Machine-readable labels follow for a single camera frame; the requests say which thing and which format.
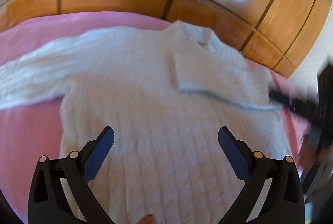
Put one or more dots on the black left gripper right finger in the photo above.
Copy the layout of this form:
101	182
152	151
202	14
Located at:
284	202

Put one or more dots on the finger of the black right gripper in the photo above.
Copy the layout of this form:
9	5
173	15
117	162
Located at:
303	108

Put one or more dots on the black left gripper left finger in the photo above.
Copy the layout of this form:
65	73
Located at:
47	201

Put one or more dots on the white knitted sweater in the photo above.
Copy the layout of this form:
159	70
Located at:
156	109

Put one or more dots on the person's left hand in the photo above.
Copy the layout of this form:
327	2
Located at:
148	219

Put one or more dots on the pink bedspread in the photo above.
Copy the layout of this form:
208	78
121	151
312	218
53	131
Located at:
31	99

